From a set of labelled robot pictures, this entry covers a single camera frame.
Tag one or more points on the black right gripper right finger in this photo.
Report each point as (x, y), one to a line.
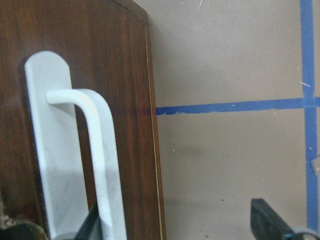
(266, 224)

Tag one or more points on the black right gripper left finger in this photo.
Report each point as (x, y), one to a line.
(91, 228)

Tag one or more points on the wooden drawer with white handle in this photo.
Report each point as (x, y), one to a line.
(106, 44)

